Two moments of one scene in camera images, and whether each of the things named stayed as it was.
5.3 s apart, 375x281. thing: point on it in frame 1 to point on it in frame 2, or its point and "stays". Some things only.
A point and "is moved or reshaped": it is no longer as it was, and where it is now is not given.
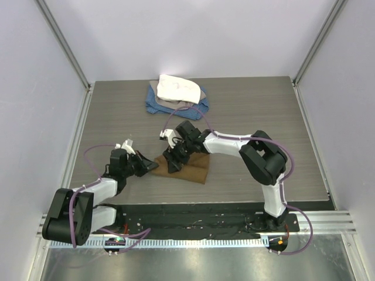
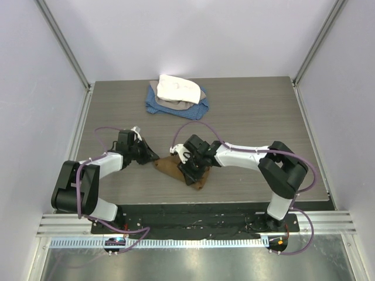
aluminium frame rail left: [61, 39] stays
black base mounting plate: [199, 218] stays
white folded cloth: [177, 88] stays
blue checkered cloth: [195, 112] stays
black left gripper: [145, 165] to [149, 155]
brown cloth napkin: [195, 170] is moved or reshaped
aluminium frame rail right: [338, 6] stays
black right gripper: [171, 154] to [191, 177]
